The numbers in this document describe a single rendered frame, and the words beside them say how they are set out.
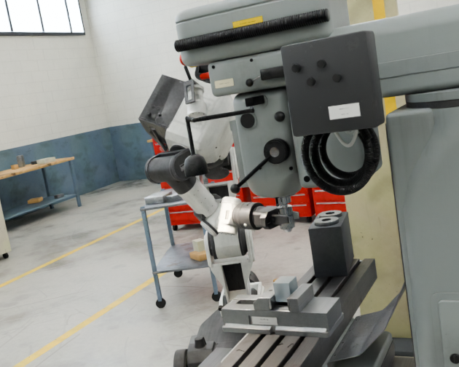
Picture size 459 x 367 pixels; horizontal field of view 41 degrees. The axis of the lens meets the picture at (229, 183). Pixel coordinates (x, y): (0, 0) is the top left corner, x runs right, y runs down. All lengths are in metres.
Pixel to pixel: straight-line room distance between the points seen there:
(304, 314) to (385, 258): 1.93
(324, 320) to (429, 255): 0.37
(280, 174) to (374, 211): 1.92
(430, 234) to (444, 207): 0.08
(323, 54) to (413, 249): 0.55
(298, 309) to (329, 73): 0.73
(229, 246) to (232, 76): 0.98
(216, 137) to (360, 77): 0.91
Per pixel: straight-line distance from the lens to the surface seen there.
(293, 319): 1.83
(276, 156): 1.71
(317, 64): 1.38
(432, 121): 1.56
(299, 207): 6.89
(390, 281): 3.74
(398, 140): 1.58
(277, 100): 1.72
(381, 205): 3.61
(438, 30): 1.60
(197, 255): 4.98
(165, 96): 2.26
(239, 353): 1.78
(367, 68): 1.36
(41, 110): 12.03
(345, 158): 1.66
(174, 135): 2.17
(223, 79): 1.76
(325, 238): 2.23
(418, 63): 1.60
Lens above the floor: 1.66
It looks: 9 degrees down
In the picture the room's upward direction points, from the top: 9 degrees counter-clockwise
